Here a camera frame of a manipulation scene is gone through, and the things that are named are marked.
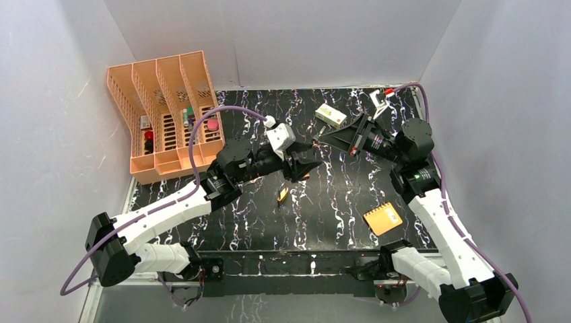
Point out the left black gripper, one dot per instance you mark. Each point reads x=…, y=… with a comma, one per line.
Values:
x=291, y=159

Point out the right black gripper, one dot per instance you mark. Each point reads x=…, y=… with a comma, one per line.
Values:
x=353, y=137

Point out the brass padlock long shackle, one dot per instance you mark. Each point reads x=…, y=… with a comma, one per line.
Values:
x=282, y=195

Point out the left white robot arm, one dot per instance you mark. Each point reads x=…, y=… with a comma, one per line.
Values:
x=151, y=227

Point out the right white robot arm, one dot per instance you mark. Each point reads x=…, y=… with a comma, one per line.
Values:
x=441, y=232

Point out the white green small box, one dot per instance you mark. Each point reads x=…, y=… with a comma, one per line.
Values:
x=331, y=116

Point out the orange spiral notebook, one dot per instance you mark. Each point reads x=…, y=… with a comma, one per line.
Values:
x=383, y=219

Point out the pink eraser in organizer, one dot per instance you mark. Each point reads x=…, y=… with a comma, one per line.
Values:
x=212, y=124

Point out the orange plastic file organizer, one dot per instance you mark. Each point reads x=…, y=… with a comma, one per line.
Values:
x=168, y=96

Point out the red black item in organizer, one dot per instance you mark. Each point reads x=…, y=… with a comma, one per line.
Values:
x=148, y=144

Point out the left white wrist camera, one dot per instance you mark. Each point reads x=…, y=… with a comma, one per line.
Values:
x=280, y=136

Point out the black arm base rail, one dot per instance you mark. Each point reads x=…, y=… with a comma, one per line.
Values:
x=281, y=272

